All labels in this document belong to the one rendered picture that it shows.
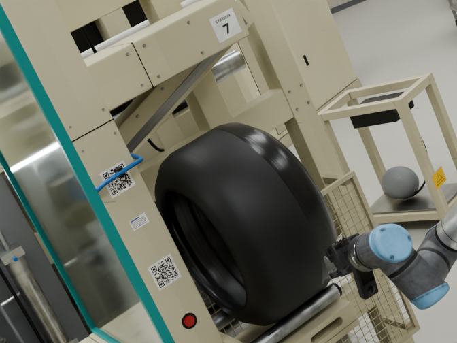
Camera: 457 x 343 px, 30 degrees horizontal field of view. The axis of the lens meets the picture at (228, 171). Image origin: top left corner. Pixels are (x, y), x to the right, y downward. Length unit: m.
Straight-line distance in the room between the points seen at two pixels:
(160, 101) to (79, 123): 0.57
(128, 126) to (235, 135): 0.44
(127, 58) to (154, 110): 0.25
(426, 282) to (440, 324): 2.01
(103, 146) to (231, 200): 0.36
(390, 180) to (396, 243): 2.98
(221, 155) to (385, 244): 0.59
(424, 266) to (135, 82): 1.05
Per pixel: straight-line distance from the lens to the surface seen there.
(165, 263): 2.34
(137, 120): 2.70
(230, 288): 2.73
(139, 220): 2.29
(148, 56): 2.58
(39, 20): 2.21
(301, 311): 2.49
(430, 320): 4.06
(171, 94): 2.75
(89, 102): 2.23
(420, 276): 2.00
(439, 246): 2.08
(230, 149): 2.34
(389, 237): 1.97
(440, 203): 4.72
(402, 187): 4.92
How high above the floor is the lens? 2.00
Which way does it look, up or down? 15 degrees down
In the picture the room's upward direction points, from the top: 25 degrees counter-clockwise
